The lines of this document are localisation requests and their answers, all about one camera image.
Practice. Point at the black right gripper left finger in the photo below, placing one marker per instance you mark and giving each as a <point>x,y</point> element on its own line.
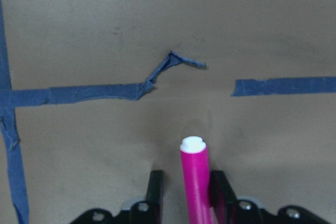
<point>154,196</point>

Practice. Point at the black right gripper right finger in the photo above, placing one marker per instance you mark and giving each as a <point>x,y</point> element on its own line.
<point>223,197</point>

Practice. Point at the pink marker pen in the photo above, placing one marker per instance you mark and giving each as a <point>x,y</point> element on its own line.
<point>196,174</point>

